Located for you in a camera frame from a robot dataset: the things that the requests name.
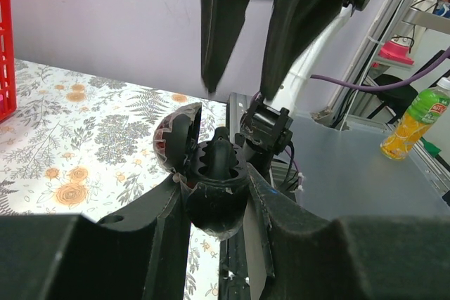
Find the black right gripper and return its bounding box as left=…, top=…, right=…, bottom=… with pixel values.
left=259, top=0, right=370, bottom=100

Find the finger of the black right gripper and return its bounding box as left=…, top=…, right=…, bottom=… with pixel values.
left=200, top=0, right=250, bottom=94

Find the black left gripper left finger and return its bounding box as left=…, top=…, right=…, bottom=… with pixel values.
left=1, top=177, right=190, bottom=299

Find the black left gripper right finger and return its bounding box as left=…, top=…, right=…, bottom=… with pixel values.
left=244, top=166, right=449, bottom=299

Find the black earbud charging case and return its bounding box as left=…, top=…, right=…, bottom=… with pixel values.
left=153, top=103, right=250, bottom=241

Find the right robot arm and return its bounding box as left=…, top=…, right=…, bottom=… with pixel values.
left=200, top=0, right=369, bottom=172

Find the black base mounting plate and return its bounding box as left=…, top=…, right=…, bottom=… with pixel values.
left=217, top=92, right=307, bottom=300

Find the pink object on shelf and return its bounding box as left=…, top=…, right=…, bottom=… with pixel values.
left=378, top=41, right=414, bottom=65

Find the floral patterned table mat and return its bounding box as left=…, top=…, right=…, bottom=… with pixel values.
left=1, top=60, right=196, bottom=221

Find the orange juice bottle green cap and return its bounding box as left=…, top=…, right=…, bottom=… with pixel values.
left=380, top=77, right=449, bottom=160

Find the red plastic shopping basket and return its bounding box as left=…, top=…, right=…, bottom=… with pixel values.
left=0, top=0, right=17, bottom=121

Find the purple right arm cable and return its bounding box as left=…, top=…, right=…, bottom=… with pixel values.
left=311, top=46, right=450, bottom=94

